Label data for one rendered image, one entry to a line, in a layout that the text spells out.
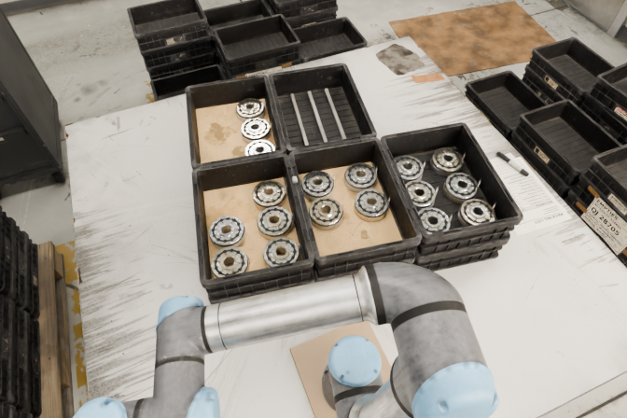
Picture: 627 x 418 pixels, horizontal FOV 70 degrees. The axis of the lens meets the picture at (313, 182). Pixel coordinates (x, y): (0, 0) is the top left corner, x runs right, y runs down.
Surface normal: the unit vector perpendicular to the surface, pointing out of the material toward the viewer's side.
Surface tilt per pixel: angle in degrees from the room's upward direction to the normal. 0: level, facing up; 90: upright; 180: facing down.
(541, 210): 0
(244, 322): 26
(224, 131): 0
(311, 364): 1
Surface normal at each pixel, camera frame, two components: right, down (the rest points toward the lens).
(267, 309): -0.14, -0.52
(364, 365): -0.04, -0.71
